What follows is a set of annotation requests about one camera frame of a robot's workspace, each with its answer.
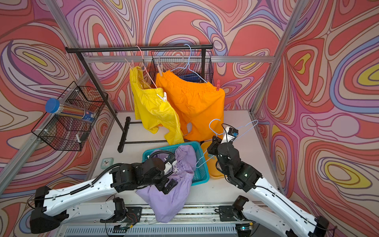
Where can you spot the orange shorts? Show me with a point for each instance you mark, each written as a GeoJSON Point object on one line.
{"type": "Point", "coordinates": [200, 106]}

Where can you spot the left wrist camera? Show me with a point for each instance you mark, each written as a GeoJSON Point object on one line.
{"type": "Point", "coordinates": [170, 167]}

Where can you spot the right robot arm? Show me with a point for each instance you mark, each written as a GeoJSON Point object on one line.
{"type": "Point", "coordinates": [284, 217]}

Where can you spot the white clothespin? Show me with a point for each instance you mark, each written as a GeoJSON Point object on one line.
{"type": "Point", "coordinates": [164, 97]}

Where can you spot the teal plastic basket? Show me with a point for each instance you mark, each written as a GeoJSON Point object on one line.
{"type": "Point", "coordinates": [201, 174]}

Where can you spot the beige clothespin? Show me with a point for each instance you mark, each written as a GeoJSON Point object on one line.
{"type": "Point", "coordinates": [159, 68]}

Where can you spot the blue capped pencil tube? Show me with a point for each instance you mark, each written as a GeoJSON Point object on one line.
{"type": "Point", "coordinates": [54, 106]}

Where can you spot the lilac shorts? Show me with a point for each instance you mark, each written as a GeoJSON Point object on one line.
{"type": "Point", "coordinates": [166, 206]}

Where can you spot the black wire basket back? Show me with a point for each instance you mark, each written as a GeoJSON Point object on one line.
{"type": "Point", "coordinates": [171, 60]}

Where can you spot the yellow plastic tray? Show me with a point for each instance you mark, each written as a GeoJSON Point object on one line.
{"type": "Point", "coordinates": [210, 161]}

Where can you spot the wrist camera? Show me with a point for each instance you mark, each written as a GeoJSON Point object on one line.
{"type": "Point", "coordinates": [170, 167]}
{"type": "Point", "coordinates": [230, 134]}

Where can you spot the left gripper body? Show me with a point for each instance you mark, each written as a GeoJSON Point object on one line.
{"type": "Point", "coordinates": [162, 182]}

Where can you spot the yellow shorts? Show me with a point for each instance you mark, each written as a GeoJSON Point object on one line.
{"type": "Point", "coordinates": [152, 111]}

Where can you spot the pink clothespin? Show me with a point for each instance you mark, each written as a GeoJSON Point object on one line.
{"type": "Point", "coordinates": [130, 63]}

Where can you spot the black clothes rack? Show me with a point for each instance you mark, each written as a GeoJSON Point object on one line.
{"type": "Point", "coordinates": [125, 128]}

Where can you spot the black wire basket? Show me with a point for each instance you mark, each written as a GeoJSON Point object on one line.
{"type": "Point", "coordinates": [171, 60]}
{"type": "Point", "coordinates": [65, 133]}

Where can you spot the mint small clock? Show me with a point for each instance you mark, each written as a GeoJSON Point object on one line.
{"type": "Point", "coordinates": [106, 163]}

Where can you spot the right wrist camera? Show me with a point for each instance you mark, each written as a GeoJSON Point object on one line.
{"type": "Point", "coordinates": [230, 134]}

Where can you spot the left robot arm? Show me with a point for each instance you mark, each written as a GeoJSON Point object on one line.
{"type": "Point", "coordinates": [51, 206]}

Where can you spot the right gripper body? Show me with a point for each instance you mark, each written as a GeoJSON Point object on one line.
{"type": "Point", "coordinates": [213, 149]}

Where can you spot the black wire basket left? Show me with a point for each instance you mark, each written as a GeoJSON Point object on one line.
{"type": "Point", "coordinates": [65, 133]}

